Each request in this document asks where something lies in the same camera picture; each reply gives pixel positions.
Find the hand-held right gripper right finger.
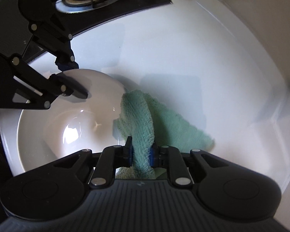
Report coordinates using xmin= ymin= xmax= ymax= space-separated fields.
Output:
xmin=148 ymin=143 xmax=229 ymax=189

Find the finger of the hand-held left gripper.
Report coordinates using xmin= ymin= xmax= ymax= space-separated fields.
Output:
xmin=29 ymin=13 xmax=80 ymax=71
xmin=5 ymin=56 xmax=89 ymax=110

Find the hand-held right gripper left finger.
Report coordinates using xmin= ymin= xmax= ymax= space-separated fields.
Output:
xmin=53 ymin=136 xmax=133 ymax=190

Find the green fluffy cloth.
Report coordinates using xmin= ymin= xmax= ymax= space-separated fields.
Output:
xmin=112 ymin=89 xmax=215 ymax=180

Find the white ceramic bowl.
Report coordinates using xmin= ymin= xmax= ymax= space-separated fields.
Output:
xmin=0 ymin=69 xmax=126 ymax=183

